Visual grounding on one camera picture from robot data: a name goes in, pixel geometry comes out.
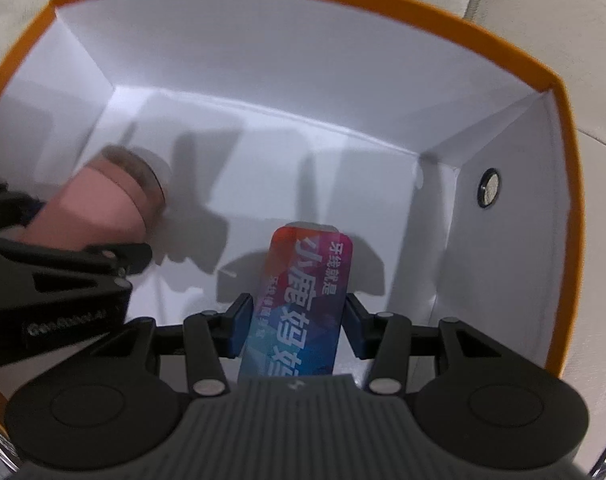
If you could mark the orange cardboard box white inside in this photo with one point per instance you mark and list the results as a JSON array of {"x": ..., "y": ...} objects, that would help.
[{"x": 445, "y": 153}]

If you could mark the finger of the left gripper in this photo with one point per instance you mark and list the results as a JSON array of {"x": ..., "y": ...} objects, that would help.
[{"x": 111, "y": 259}]

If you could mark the pink cylindrical bottle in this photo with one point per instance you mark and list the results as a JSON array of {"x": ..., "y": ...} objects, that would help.
[{"x": 116, "y": 198}]

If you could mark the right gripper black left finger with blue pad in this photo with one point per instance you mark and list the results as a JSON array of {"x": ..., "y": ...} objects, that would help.
[{"x": 125, "y": 394}]

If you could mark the colourful dental floss box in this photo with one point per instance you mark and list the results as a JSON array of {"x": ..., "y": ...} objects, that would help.
[{"x": 296, "y": 322}]

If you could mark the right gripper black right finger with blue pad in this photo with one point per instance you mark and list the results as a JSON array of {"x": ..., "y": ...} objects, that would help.
[{"x": 469, "y": 394}]

